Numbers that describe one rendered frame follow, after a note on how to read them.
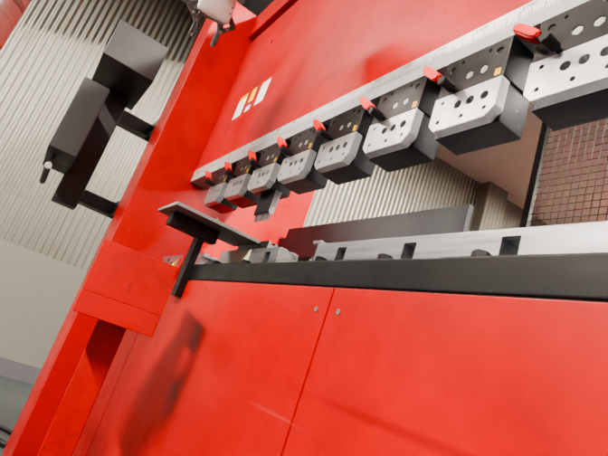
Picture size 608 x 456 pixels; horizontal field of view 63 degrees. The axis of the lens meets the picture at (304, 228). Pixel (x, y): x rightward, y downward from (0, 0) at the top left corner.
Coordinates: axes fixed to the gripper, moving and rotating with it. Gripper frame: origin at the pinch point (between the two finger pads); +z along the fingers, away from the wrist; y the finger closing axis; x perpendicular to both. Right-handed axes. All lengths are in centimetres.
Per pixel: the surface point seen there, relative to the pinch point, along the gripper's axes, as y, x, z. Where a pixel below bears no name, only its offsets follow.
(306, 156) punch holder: -31.2, 31.0, 19.7
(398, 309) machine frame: -18, 106, 31
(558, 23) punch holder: -35, 91, -16
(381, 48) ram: -36, 37, -13
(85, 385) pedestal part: 7, 60, 79
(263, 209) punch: -33, 15, 40
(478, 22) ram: -35, 70, -18
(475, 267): -19, 113, 22
